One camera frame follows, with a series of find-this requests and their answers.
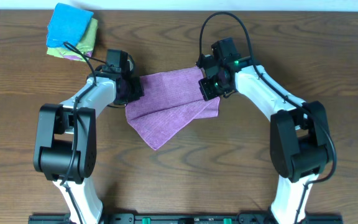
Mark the purple microfiber cloth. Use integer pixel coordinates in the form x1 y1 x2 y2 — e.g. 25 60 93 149
126 67 220 151

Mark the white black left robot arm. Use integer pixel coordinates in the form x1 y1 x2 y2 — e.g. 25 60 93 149
29 49 144 223

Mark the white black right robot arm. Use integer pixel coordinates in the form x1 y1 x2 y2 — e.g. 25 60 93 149
196 38 342 223

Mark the pink folded cloth in stack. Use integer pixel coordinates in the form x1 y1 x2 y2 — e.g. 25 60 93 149
63 51 93 62

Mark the green folded cloth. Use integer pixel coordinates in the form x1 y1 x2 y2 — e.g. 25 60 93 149
47 18 98 58

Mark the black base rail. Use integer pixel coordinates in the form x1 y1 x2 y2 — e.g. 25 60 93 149
28 212 344 224

